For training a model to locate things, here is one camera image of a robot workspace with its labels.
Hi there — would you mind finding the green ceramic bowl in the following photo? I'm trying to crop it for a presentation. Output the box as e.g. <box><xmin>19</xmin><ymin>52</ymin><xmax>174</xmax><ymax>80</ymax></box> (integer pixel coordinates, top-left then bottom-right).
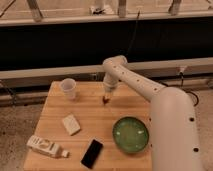
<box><xmin>112</xmin><ymin>116</ymin><xmax>149</xmax><ymax>154</ymax></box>

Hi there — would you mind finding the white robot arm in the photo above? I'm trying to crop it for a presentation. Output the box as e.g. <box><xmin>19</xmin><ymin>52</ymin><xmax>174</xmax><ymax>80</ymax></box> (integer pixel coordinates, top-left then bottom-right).
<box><xmin>102</xmin><ymin>55</ymin><xmax>204</xmax><ymax>171</ymax></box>

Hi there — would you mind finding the wooden table board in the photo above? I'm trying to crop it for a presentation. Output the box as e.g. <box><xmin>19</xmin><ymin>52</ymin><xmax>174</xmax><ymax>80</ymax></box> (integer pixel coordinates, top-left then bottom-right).
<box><xmin>24</xmin><ymin>82</ymin><xmax>152</xmax><ymax>171</ymax></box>

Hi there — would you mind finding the white plastic cup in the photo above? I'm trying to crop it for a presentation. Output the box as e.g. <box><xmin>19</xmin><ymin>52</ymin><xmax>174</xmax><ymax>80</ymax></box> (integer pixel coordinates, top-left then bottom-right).
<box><xmin>59</xmin><ymin>78</ymin><xmax>76</xmax><ymax>100</ymax></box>

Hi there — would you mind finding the black hanging cable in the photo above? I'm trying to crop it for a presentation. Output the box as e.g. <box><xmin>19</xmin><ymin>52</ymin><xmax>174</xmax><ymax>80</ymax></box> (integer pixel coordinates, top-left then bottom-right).
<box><xmin>124</xmin><ymin>9</ymin><xmax>141</xmax><ymax>61</ymax></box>

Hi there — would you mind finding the white plastic bottle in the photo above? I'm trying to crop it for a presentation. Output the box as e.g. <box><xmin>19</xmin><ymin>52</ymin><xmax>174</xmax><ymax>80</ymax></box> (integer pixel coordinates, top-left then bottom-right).
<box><xmin>27</xmin><ymin>135</ymin><xmax>69</xmax><ymax>158</ymax></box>

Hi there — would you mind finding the black smartphone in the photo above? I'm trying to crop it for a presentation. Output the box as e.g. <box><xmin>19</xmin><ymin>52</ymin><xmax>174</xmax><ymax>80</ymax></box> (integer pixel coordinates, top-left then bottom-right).
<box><xmin>81</xmin><ymin>140</ymin><xmax>103</xmax><ymax>169</ymax></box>

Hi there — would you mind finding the black cable on floor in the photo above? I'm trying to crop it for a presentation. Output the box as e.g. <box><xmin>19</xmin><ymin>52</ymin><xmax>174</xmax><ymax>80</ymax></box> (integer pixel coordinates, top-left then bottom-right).
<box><xmin>179</xmin><ymin>71</ymin><xmax>200</xmax><ymax>108</ymax></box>

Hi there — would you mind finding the red pepper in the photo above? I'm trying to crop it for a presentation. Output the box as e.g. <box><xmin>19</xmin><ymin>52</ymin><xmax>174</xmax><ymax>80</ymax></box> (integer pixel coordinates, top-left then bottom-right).
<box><xmin>102</xmin><ymin>96</ymin><xmax>110</xmax><ymax>104</ymax></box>

